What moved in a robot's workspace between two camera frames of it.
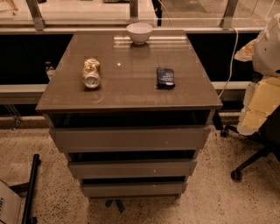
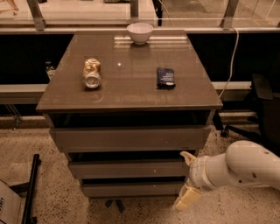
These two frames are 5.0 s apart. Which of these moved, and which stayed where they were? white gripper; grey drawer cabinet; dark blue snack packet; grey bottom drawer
Moved: white gripper
Stayed: dark blue snack packet; grey bottom drawer; grey drawer cabinet
